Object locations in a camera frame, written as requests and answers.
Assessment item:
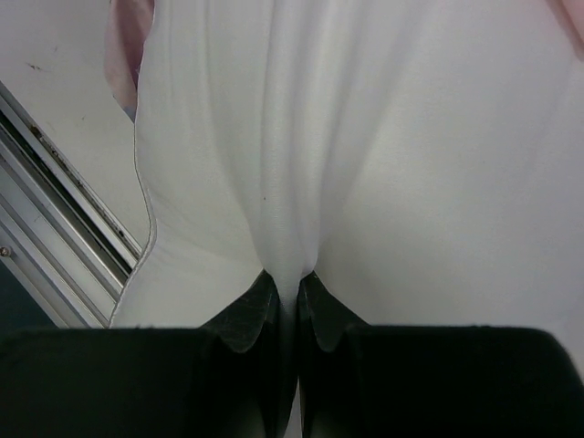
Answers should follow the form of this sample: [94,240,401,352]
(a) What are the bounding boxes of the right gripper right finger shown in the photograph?
[297,272,368,352]

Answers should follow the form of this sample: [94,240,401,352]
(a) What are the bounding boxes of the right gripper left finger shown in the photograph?
[202,271,279,353]

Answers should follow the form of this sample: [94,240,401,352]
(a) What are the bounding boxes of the white pillow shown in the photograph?
[109,0,583,437]

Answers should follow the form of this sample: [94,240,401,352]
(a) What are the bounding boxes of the blue and pink printed pillowcase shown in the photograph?
[104,0,154,122]

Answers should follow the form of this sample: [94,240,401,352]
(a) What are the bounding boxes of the aluminium front rail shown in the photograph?
[1,88,141,328]

